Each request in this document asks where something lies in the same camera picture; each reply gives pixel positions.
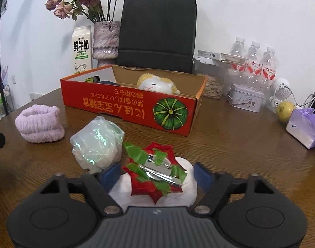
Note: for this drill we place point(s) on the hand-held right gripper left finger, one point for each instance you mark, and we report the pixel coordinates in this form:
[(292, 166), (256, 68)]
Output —
[(109, 175)]

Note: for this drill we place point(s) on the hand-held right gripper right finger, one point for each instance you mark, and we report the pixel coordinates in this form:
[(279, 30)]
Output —
[(202, 177)]

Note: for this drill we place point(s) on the red green white hair clip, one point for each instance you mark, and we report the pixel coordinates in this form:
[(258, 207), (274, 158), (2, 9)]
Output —
[(183, 193)]

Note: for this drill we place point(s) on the red green bow hair clip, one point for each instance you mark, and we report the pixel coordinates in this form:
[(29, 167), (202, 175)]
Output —
[(147, 186)]

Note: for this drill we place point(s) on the orange pumpkin-print cardboard box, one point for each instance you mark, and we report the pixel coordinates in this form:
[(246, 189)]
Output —
[(108, 103)]

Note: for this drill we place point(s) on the green black tool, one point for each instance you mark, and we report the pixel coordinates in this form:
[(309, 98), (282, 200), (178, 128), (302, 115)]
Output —
[(92, 79)]

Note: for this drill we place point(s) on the white yellow plush toy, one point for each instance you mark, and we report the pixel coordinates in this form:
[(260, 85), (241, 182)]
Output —
[(154, 85)]

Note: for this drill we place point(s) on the iridescent plastic bag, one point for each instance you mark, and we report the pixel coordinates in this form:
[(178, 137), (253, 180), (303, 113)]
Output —
[(95, 144)]

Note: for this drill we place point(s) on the purple terry headband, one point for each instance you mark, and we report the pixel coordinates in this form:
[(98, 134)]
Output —
[(38, 134)]

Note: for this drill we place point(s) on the white printed tin box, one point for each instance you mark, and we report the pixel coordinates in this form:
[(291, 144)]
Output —
[(245, 100)]

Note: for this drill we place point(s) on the clear seed container white lid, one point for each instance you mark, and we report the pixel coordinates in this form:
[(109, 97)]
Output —
[(211, 86)]

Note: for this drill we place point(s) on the white pack in purple bag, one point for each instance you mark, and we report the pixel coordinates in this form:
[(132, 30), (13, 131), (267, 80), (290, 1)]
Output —
[(302, 129)]

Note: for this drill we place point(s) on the small white fan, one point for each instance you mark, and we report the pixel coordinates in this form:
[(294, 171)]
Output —
[(282, 89)]

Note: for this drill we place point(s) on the flat white carton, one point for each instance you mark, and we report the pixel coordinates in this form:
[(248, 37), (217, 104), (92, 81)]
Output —
[(211, 54)]

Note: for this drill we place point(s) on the white green milk carton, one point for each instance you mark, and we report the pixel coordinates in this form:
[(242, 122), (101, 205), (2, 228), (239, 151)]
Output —
[(81, 49)]

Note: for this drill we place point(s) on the fuzzy purple vase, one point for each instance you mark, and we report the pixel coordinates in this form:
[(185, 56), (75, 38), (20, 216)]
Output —
[(105, 41)]

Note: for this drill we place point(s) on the dried pink roses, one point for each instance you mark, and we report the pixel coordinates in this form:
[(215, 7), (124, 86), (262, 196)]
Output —
[(63, 9)]

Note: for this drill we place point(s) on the black paper bag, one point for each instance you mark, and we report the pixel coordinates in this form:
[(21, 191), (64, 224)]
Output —
[(157, 31)]

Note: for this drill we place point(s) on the white wall socket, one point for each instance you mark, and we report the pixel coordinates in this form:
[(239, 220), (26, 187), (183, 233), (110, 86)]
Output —
[(35, 97), (14, 79)]

